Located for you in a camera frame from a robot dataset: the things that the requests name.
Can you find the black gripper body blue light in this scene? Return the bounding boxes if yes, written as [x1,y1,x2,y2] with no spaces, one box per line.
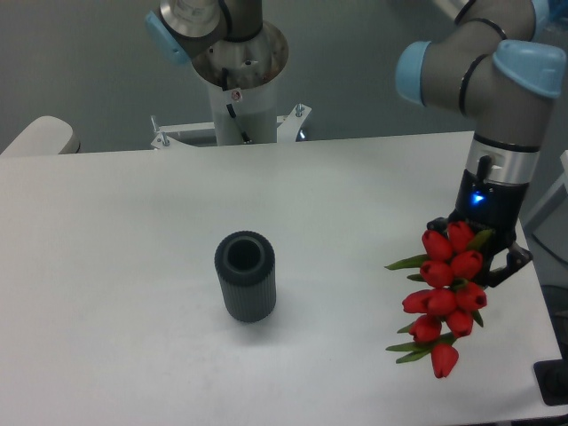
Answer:
[448,170,529,268]

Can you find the red tulip bouquet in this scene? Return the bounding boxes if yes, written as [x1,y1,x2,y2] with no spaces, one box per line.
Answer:
[386,221,494,379]

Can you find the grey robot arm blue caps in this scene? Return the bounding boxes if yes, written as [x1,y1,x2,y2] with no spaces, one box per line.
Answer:
[145,1,567,287]

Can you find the white furniture at right edge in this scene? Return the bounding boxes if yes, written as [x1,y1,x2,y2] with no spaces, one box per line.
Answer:
[524,151,567,265]

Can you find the black device at table edge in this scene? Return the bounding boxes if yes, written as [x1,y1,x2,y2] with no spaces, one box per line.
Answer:
[533,359,567,406]

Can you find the dark grey ribbed vase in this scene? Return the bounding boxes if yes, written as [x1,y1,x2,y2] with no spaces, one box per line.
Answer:
[214,231,277,323]

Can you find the beige chair armrest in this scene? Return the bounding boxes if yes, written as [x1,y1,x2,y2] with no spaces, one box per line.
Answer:
[1,115,81,158]

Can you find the white pedestal base frame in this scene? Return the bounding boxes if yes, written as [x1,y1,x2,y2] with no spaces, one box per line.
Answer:
[150,103,312,150]

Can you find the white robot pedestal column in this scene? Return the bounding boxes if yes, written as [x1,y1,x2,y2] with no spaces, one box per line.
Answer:
[190,20,290,146]

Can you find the black cable on pedestal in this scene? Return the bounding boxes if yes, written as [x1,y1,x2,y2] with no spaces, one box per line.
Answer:
[220,67,252,145]

